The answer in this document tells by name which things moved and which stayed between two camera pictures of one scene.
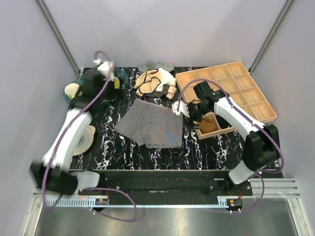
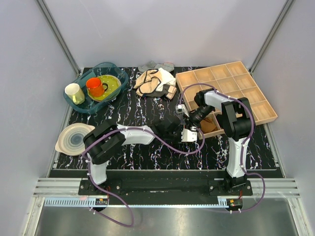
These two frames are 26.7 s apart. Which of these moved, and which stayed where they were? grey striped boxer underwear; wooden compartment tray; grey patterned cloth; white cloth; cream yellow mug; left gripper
Moved: left gripper; grey striped boxer underwear
Stayed: cream yellow mug; grey patterned cloth; wooden compartment tray; white cloth
